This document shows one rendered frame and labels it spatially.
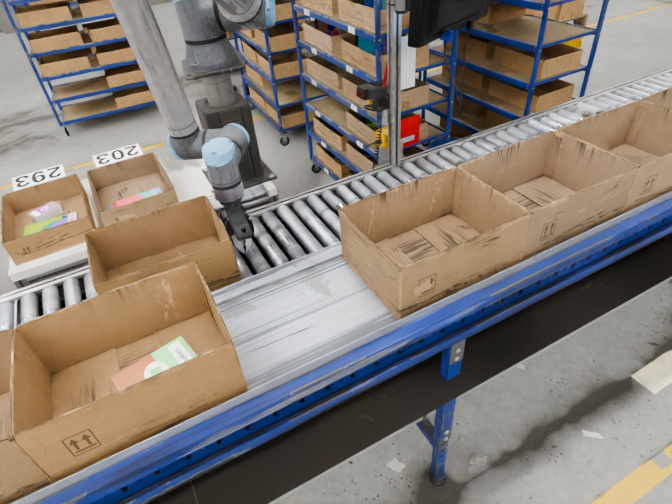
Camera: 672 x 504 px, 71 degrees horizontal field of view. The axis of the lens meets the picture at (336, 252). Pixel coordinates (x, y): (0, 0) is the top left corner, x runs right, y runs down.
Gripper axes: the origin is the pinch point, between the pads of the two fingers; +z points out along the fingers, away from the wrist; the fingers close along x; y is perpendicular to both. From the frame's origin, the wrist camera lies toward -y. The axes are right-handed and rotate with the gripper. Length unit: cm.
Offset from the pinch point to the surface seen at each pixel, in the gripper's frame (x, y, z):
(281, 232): -16.1, 9.7, 5.3
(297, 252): -16.2, -4.0, 5.3
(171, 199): 14.0, 45.3, -0.9
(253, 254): -3.0, 3.5, 5.3
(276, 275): -1.6, -26.7, -8.7
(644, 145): -139, -36, -11
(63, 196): 53, 82, 3
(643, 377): -135, -71, 80
